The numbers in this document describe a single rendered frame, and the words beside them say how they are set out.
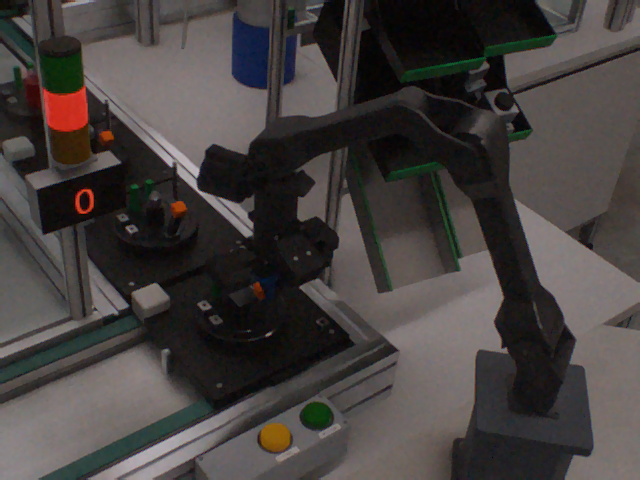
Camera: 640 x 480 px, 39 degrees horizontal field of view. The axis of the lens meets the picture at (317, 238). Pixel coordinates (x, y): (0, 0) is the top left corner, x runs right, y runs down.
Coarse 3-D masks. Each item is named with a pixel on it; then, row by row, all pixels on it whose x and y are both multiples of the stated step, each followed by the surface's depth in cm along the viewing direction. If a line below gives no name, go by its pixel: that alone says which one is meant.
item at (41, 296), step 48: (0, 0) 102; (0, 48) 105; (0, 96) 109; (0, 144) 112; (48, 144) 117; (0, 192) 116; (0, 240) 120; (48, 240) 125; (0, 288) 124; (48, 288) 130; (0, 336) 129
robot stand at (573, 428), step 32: (480, 352) 122; (480, 384) 117; (576, 384) 118; (480, 416) 113; (512, 416) 113; (576, 416) 114; (480, 448) 117; (512, 448) 113; (544, 448) 111; (576, 448) 110
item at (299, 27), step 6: (300, 24) 141; (306, 24) 141; (312, 24) 142; (366, 24) 125; (288, 30) 139; (294, 30) 140; (300, 30) 141; (306, 30) 142; (312, 30) 142; (288, 36) 140
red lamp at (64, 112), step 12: (48, 96) 109; (60, 96) 108; (72, 96) 109; (84, 96) 111; (48, 108) 110; (60, 108) 109; (72, 108) 110; (84, 108) 111; (48, 120) 111; (60, 120) 110; (72, 120) 110; (84, 120) 112
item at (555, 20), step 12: (312, 0) 241; (324, 0) 237; (540, 0) 241; (552, 0) 244; (564, 0) 247; (576, 0) 251; (312, 12) 243; (552, 12) 247; (564, 12) 250; (552, 24) 250
